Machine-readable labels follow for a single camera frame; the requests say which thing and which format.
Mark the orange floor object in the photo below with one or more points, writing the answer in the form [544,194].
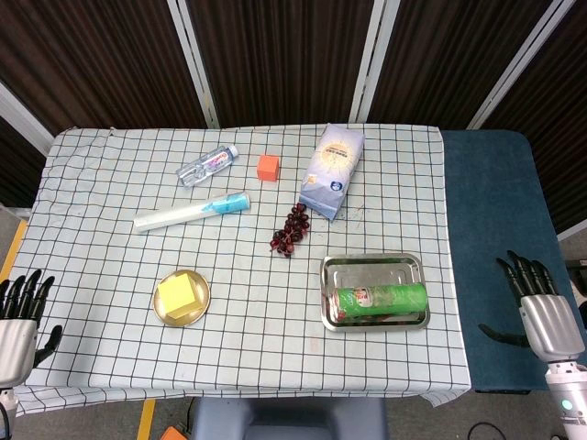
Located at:
[176,434]

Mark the white toothpaste tube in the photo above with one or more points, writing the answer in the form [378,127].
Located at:
[183,213]

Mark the orange cube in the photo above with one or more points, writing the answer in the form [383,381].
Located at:
[267,168]

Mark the white partition post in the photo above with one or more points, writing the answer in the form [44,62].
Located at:
[369,64]
[518,69]
[23,112]
[195,69]

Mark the checkered tablecloth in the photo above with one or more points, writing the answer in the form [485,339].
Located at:
[91,238]

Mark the red grape bunch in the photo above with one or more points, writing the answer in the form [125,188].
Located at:
[291,229]

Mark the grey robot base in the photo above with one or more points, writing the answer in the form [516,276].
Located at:
[289,419]

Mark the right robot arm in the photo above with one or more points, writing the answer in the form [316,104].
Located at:
[568,403]

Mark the rectangular metal tray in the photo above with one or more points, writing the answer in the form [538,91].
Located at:
[367,270]

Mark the clear plastic water bottle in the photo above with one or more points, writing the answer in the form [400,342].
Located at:
[204,167]

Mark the pale blue paper bag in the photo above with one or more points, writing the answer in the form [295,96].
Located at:
[330,174]

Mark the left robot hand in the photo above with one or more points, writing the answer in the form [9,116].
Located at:
[16,339]

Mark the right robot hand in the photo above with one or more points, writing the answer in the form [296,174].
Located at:
[550,321]

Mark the yellow foam block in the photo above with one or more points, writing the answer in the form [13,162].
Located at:
[176,295]

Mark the brown corrugated partition panel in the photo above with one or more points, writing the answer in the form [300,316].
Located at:
[91,55]
[284,55]
[449,50]
[559,114]

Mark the green chips can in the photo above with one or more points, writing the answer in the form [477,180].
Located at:
[385,298]

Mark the black box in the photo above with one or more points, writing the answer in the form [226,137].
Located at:
[578,270]

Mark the round metal plate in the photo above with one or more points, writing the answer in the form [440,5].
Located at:
[204,295]

